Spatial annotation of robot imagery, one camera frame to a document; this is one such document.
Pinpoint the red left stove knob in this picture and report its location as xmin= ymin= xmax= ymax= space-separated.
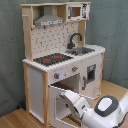
xmin=54 ymin=73 xmax=60 ymax=79

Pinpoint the black toy faucet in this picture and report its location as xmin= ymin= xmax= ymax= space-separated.
xmin=67 ymin=33 xmax=82 ymax=49

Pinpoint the toy microwave oven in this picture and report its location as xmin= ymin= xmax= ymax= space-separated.
xmin=66 ymin=3 xmax=90 ymax=21

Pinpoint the grey range hood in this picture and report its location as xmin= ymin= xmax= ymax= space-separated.
xmin=35 ymin=6 xmax=64 ymax=27

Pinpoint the red stove knob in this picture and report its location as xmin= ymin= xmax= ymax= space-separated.
xmin=72 ymin=66 xmax=78 ymax=72
xmin=54 ymin=73 xmax=60 ymax=79

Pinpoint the black toy stovetop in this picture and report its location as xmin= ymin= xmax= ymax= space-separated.
xmin=34 ymin=53 xmax=71 ymax=66

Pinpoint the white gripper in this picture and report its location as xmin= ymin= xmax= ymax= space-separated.
xmin=61 ymin=90 xmax=91 ymax=118

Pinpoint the wooden toy kitchen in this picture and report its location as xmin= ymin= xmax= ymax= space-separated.
xmin=22 ymin=2 xmax=105 ymax=128

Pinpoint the white oven door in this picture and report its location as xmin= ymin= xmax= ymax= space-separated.
xmin=48 ymin=85 xmax=95 ymax=128

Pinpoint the red right stove knob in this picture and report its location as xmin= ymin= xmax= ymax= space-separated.
xmin=72 ymin=66 xmax=78 ymax=72

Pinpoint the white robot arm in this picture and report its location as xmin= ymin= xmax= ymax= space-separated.
xmin=61 ymin=90 xmax=128 ymax=128

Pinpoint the grey toy sink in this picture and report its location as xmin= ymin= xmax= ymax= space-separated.
xmin=65 ymin=47 xmax=95 ymax=55

